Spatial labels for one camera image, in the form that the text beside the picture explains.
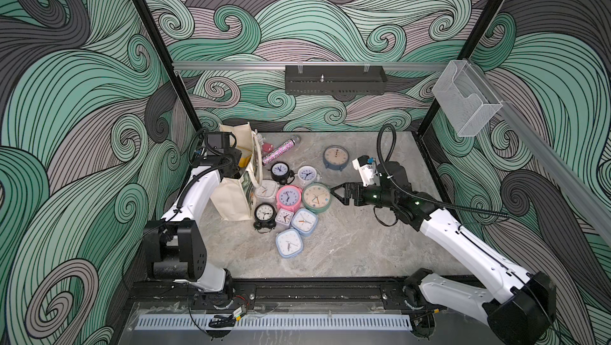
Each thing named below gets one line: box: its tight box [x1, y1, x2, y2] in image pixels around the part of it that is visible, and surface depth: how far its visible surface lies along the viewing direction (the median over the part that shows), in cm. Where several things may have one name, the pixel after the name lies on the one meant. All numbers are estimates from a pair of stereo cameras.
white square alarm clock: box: [253, 179, 281, 204], surface depth 96 cm
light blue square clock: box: [291, 208, 319, 237], surface depth 89 cm
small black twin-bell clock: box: [270, 161, 296, 186], surface depth 105 cm
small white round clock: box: [297, 165, 322, 185], surface depth 103 cm
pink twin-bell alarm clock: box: [276, 184, 304, 214], surface depth 96 cm
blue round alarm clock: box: [323, 144, 351, 172], surface depth 110 cm
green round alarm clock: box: [302, 182, 332, 214], surface depth 95 cm
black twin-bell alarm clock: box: [252, 201, 278, 230], surface depth 89 cm
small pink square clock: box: [274, 208, 295, 229], surface depth 90 cm
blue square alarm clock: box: [275, 228, 304, 260], surface depth 83 cm
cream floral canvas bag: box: [210, 121, 264, 221], surface depth 84 cm
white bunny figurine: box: [261, 142, 275, 154], surface depth 116 cm
